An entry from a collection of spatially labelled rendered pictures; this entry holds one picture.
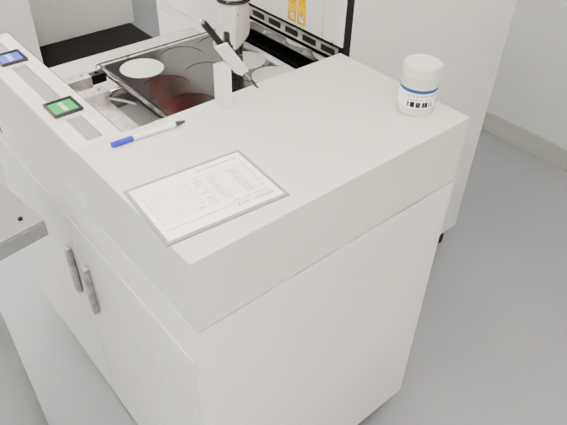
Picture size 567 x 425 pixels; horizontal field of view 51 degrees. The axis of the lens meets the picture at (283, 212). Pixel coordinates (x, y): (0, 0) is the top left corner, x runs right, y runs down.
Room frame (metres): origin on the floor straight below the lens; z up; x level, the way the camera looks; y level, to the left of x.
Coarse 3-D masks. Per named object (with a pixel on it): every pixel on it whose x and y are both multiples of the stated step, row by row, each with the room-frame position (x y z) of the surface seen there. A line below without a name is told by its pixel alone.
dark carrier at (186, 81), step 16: (160, 48) 1.38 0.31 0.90; (176, 48) 1.38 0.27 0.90; (192, 48) 1.39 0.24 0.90; (208, 48) 1.39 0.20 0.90; (256, 48) 1.40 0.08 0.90; (112, 64) 1.29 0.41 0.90; (176, 64) 1.30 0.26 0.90; (192, 64) 1.30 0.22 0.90; (208, 64) 1.30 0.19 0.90; (272, 64) 1.31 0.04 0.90; (128, 80) 1.21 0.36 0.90; (144, 80) 1.21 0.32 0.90; (160, 80) 1.22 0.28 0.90; (176, 80) 1.22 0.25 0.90; (192, 80) 1.22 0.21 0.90; (208, 80) 1.22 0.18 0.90; (240, 80) 1.23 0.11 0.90; (144, 96) 1.14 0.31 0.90; (160, 96) 1.14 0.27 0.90; (176, 96) 1.14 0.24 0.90; (192, 96) 1.15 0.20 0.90; (208, 96) 1.15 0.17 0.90; (176, 112) 1.08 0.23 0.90
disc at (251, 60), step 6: (246, 54) 1.36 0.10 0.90; (252, 54) 1.36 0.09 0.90; (258, 54) 1.36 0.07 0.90; (246, 60) 1.33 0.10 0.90; (252, 60) 1.33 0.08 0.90; (258, 60) 1.33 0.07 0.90; (264, 60) 1.33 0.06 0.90; (246, 66) 1.30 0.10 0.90; (252, 66) 1.30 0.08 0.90; (258, 66) 1.30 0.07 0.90
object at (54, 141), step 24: (0, 48) 1.23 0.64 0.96; (24, 48) 1.23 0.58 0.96; (0, 72) 1.12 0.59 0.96; (24, 72) 1.13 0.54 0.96; (48, 72) 1.12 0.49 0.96; (0, 96) 1.13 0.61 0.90; (24, 96) 1.02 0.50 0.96; (48, 96) 1.03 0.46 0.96; (72, 96) 1.02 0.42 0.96; (24, 120) 1.02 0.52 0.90; (48, 120) 0.94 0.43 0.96; (72, 120) 0.95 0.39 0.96; (96, 120) 0.94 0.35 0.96; (48, 144) 0.94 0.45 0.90; (72, 144) 0.86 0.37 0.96; (48, 168) 0.97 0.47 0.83; (72, 168) 0.86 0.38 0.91; (72, 192) 0.89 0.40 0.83
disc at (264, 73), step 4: (260, 68) 1.29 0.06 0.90; (264, 68) 1.29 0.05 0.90; (268, 68) 1.29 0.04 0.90; (272, 68) 1.29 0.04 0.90; (276, 68) 1.29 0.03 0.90; (280, 68) 1.29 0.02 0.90; (284, 68) 1.29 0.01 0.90; (256, 72) 1.27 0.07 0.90; (260, 72) 1.27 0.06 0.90; (264, 72) 1.27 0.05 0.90; (268, 72) 1.27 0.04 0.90; (272, 72) 1.27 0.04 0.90; (276, 72) 1.27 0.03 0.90; (280, 72) 1.27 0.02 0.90; (284, 72) 1.28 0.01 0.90; (252, 76) 1.25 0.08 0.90; (256, 76) 1.25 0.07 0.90; (260, 76) 1.25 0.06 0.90; (264, 76) 1.25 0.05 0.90; (268, 76) 1.25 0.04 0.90; (272, 76) 1.25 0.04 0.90; (276, 76) 1.25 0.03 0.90; (256, 80) 1.23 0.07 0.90; (260, 80) 1.23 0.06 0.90; (264, 80) 1.23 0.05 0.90
